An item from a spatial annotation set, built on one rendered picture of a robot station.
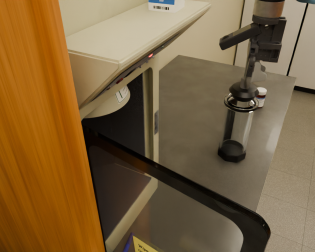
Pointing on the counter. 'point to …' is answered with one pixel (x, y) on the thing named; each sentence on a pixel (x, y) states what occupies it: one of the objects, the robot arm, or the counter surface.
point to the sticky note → (140, 246)
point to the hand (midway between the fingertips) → (245, 82)
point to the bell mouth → (111, 103)
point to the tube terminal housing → (153, 98)
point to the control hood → (123, 44)
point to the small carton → (166, 5)
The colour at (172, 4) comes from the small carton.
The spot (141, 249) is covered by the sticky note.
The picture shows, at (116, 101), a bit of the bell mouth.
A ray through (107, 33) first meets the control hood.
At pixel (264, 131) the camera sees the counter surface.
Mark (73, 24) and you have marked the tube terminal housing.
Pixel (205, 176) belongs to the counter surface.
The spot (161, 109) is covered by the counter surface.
